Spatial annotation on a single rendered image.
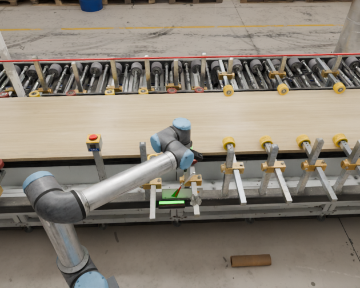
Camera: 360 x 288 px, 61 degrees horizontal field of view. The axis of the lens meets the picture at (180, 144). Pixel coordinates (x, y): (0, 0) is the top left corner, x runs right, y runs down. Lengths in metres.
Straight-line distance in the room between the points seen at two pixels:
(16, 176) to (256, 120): 1.75
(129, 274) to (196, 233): 0.63
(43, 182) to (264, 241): 1.97
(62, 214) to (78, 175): 1.12
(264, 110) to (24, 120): 1.81
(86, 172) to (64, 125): 0.40
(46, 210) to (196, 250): 1.67
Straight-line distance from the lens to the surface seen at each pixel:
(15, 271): 2.84
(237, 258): 2.54
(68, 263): 1.62
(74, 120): 2.41
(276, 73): 2.84
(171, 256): 2.60
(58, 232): 1.40
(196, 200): 1.80
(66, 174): 2.27
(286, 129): 2.32
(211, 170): 2.18
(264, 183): 2.02
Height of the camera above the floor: 2.31
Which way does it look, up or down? 43 degrees down
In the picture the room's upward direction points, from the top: straight up
